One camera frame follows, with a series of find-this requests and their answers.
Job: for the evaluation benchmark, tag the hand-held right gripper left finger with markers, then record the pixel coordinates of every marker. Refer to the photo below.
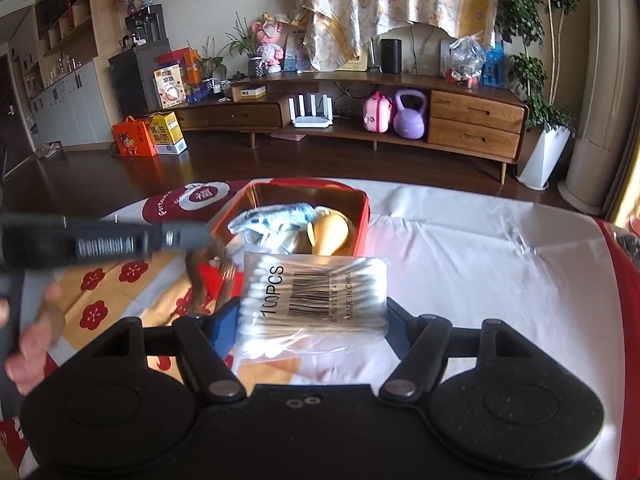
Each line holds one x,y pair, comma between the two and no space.
225,322

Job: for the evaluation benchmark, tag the black tea machine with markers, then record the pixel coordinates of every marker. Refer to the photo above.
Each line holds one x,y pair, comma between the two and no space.
147,25

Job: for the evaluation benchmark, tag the cream small box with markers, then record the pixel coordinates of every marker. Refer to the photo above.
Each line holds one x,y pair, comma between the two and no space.
248,93

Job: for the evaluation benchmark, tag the beige standing air conditioner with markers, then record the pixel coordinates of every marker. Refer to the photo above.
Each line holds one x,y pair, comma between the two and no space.
595,110

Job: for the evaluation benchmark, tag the black speaker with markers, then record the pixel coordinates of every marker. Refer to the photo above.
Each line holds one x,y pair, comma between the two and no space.
391,55

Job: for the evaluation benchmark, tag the framed picture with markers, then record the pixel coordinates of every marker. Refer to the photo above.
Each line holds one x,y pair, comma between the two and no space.
295,50

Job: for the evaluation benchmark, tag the pair of shoes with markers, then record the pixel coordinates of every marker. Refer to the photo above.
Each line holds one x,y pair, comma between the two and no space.
54,149

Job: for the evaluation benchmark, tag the orange gift box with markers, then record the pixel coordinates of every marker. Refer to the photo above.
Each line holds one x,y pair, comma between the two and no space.
135,137

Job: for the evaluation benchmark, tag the small potted plant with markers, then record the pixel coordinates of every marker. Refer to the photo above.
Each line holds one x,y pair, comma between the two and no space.
210,65

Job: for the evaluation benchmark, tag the person's left hand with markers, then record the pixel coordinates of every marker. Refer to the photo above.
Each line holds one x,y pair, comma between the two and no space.
40,340

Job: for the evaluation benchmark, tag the white router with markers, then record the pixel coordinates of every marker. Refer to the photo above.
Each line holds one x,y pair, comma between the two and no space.
311,121

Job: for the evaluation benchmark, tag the red and orange gift bags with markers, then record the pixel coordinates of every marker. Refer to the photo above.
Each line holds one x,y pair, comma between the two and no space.
182,62

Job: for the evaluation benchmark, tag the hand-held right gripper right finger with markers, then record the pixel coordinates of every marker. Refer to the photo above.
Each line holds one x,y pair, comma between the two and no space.
400,332

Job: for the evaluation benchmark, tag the potted orchid plant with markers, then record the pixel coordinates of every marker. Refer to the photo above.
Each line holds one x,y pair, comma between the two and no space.
256,66

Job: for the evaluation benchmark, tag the pink small case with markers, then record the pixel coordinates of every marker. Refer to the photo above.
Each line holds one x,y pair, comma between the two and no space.
378,115

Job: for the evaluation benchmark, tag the purple kettlebell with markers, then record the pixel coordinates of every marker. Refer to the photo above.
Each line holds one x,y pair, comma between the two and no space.
410,122

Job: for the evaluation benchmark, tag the pink plush doll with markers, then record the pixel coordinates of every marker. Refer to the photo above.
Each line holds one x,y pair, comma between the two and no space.
270,45

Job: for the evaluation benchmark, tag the black cabinet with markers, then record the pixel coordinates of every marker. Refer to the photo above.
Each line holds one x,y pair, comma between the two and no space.
132,85

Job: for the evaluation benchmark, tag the wooden wall shelf unit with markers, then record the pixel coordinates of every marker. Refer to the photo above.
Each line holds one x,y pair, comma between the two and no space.
70,95

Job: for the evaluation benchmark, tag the red tin box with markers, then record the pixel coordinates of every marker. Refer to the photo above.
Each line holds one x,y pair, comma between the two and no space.
362,230

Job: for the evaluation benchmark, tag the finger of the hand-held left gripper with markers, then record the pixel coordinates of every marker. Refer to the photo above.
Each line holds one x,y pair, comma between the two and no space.
185,236

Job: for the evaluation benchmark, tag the wooden TV cabinet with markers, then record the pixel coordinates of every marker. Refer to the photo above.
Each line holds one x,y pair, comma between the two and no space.
475,110

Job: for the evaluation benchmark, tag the cotton swab pack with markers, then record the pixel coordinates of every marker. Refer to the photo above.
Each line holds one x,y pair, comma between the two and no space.
310,305

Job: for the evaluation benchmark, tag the yellow rubber toy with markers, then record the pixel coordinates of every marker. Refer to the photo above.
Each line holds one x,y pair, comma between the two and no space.
330,232

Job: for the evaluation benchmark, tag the clear plastic bag of items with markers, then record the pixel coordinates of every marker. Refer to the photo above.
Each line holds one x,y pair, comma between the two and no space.
465,60

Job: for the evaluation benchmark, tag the potted tree in white pot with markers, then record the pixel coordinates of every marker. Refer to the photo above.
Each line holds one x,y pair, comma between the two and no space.
545,150

